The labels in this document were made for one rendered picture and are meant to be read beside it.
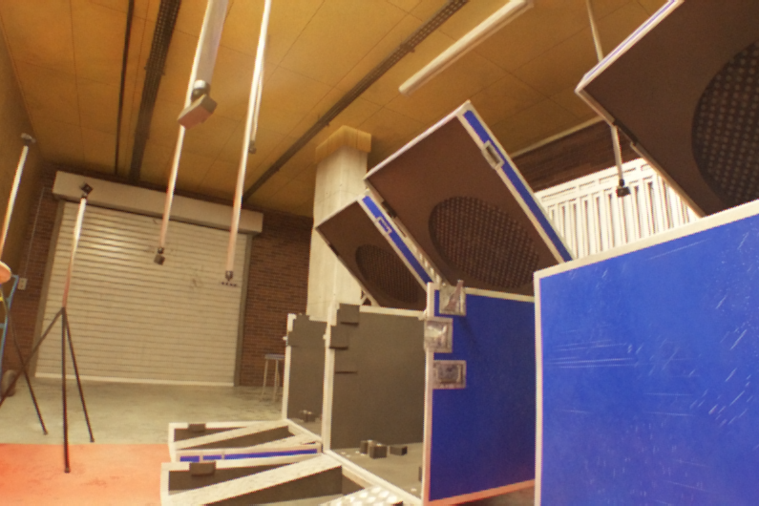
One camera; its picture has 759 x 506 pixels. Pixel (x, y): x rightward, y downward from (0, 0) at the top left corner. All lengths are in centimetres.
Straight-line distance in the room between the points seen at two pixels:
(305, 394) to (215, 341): 412
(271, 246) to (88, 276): 311
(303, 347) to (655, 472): 263
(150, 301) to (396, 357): 521
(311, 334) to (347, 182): 206
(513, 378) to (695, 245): 104
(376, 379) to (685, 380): 174
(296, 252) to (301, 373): 492
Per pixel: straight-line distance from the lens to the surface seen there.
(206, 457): 237
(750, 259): 89
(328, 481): 207
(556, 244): 211
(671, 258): 99
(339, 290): 437
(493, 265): 248
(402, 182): 237
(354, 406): 234
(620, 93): 175
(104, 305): 705
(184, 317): 712
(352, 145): 491
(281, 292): 771
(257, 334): 752
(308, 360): 326
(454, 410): 159
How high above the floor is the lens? 70
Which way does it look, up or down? 13 degrees up
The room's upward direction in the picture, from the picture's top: 3 degrees clockwise
